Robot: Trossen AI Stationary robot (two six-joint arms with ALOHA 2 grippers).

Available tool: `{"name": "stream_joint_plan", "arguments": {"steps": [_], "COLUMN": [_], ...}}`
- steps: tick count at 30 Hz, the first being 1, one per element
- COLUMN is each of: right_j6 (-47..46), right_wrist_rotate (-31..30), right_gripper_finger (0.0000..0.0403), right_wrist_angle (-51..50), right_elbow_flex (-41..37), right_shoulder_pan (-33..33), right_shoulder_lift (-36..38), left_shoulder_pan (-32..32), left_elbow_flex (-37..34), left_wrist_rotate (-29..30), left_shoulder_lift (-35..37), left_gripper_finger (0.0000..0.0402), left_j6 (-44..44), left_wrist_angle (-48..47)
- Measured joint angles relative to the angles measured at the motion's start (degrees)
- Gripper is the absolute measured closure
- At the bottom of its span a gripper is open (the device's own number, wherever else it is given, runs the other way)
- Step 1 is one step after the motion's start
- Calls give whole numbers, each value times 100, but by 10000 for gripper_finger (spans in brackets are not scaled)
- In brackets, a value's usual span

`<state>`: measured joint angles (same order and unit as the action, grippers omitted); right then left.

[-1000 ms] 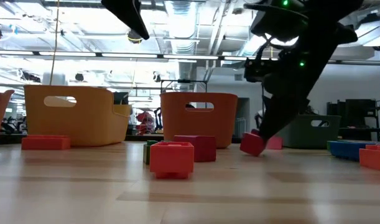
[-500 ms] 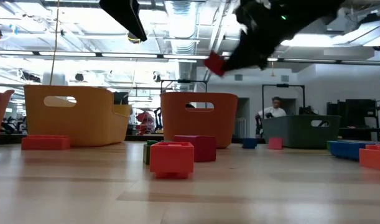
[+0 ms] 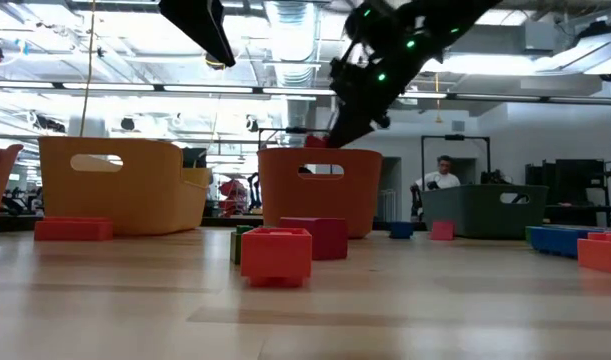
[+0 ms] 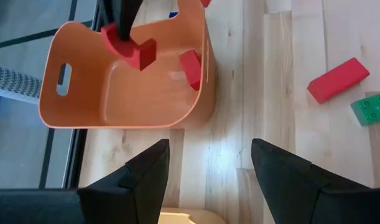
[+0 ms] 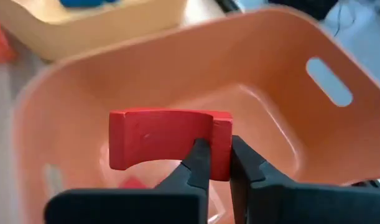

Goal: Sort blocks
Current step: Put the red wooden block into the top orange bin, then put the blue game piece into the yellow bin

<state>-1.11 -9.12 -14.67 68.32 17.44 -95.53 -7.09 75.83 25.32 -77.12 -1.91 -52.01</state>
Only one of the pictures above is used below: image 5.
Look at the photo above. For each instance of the black metal table frame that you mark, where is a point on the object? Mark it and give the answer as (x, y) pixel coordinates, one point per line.
(227, 4)

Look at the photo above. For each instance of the red arch block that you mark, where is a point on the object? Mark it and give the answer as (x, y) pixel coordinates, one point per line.
(152, 137)

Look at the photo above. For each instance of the blue brick block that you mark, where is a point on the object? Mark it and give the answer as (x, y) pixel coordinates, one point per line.
(84, 2)

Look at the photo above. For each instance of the yellow plastic bin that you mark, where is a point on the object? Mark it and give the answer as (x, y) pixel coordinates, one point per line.
(84, 28)

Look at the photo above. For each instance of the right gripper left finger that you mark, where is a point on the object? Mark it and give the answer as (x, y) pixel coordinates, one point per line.
(130, 208)

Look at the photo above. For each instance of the red brick block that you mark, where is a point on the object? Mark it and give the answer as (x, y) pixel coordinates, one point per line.
(132, 184)

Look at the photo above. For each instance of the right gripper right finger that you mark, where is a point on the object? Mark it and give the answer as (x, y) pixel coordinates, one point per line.
(270, 202)

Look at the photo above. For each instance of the tall orange plastic bin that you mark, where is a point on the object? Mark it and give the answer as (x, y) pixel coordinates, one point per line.
(270, 93)

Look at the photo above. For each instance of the orange eight-stud block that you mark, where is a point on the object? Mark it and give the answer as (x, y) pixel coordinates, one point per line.
(0, 43)

